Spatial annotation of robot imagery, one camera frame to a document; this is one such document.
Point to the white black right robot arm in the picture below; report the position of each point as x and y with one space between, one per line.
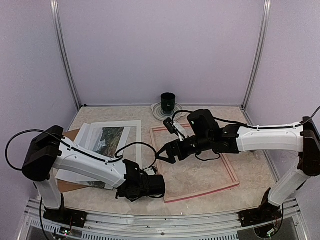
237 137

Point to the left aluminium corner post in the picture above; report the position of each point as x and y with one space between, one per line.
54 5

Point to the aluminium front rail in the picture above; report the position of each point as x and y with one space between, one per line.
111 226

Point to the white mat board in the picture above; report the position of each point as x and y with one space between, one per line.
135 135

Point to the dark green cup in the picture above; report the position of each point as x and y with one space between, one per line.
168 101

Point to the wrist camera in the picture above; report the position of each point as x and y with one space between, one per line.
175 128
151 170

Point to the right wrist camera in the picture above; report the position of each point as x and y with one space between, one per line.
175 128

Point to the right aluminium corner post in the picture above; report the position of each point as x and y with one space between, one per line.
258 54

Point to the landscape photo print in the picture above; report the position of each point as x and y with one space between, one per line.
107 141

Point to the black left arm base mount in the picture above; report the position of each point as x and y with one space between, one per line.
66 216

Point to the striped ceramic plate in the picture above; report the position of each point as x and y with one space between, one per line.
160 115

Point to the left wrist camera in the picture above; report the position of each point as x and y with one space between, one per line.
151 170

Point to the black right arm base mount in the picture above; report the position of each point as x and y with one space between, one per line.
256 216

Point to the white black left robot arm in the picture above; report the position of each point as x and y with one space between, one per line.
51 149

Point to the aluminium corner post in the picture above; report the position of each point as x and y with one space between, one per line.
54 5
258 54

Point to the pink wooden picture frame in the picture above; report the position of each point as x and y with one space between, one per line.
197 176

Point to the brown backing board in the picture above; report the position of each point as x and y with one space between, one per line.
65 186

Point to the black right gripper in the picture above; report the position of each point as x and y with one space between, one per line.
172 152

